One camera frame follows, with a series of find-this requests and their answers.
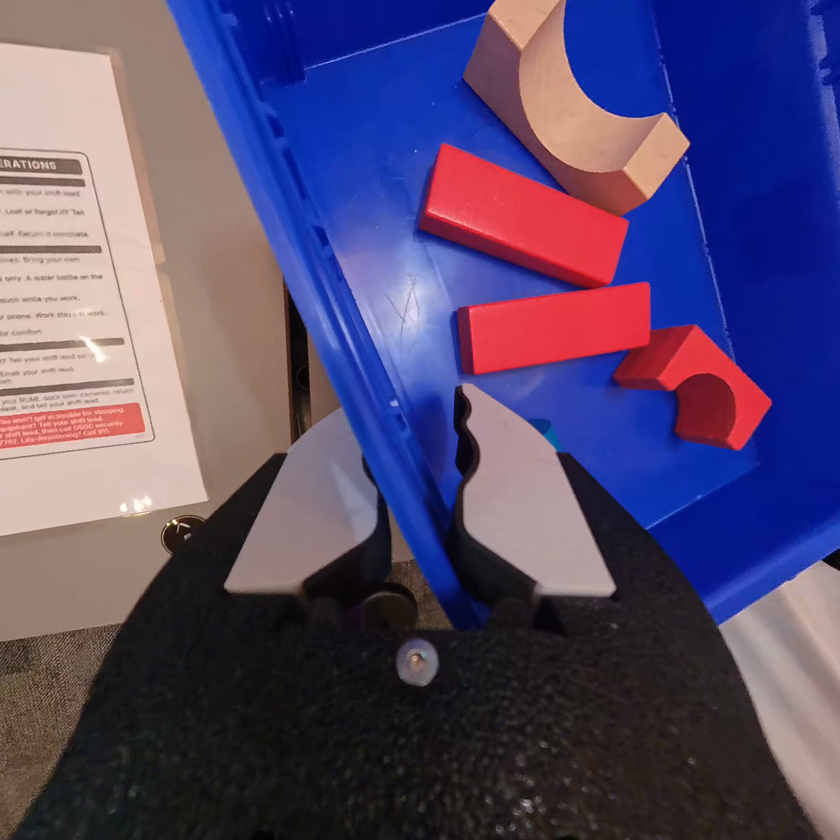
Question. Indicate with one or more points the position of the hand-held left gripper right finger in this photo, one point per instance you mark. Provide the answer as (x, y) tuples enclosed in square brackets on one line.
[(531, 518)]

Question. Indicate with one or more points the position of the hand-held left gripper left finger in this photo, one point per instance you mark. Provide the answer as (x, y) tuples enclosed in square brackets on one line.
[(308, 518)]

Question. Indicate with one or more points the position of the red rectangular wooden block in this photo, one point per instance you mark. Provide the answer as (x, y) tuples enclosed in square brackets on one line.
[(525, 216), (558, 328)]

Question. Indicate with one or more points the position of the blue tagged plastic storage bin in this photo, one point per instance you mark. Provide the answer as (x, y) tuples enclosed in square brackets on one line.
[(367, 164)]

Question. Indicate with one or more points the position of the light blue wooden cylinder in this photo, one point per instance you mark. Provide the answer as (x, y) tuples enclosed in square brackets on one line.
[(546, 433)]

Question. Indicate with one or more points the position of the black desk grommet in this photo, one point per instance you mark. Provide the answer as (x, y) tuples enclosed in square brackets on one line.
[(180, 531)]

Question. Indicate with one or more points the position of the red wooden arch block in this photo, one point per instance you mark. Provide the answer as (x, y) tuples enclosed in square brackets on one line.
[(682, 361)]

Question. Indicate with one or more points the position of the laminated printed sheet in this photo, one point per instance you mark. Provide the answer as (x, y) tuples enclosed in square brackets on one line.
[(131, 295)]

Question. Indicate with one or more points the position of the person's white shirt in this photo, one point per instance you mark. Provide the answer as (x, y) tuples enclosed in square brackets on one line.
[(794, 689)]

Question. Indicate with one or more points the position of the natural wooden arch block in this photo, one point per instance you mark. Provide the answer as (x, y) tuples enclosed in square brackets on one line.
[(577, 151)]

